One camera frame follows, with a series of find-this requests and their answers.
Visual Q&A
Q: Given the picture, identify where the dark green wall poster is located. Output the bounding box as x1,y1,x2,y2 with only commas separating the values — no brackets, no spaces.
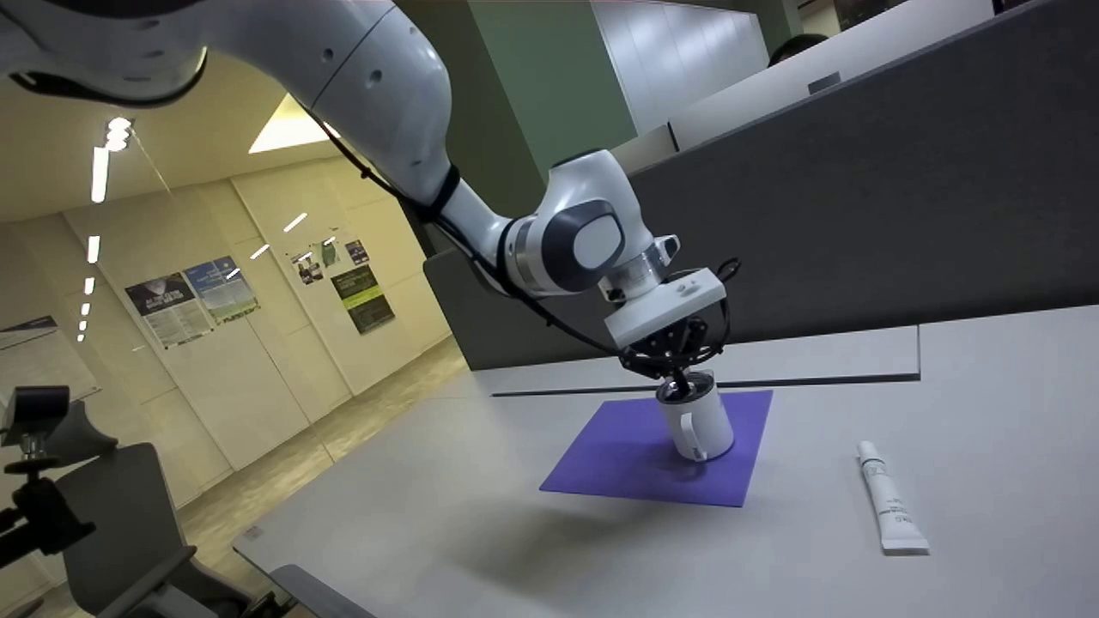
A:
332,265,390,334

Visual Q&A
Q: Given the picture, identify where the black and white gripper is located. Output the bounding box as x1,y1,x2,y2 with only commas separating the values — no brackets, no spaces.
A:
601,268,729,398

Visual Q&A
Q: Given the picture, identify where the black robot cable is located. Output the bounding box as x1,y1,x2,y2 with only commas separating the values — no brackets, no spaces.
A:
300,98,745,359

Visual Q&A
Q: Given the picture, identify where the purple square mat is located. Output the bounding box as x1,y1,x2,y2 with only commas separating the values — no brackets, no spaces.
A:
541,391,771,508

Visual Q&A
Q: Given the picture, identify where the wall poster left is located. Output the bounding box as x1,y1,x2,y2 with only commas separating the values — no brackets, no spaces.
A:
127,273,214,347

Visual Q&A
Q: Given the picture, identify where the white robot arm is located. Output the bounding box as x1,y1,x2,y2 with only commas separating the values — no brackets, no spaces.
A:
0,0,729,403

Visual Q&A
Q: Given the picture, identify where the white tube on table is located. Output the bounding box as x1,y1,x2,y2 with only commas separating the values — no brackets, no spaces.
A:
855,438,929,556

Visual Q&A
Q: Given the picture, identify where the wall poster blue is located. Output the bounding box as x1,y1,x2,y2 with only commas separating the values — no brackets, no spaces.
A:
186,258,258,324

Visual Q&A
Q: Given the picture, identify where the grey office chair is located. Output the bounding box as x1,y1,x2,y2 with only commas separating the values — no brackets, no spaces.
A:
0,383,374,618

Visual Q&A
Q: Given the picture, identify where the grey desk divider panel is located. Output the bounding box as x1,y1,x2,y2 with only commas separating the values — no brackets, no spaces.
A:
437,0,1099,341

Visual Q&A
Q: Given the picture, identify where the white travel mug with lid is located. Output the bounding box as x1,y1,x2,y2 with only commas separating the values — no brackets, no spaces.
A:
657,369,736,464

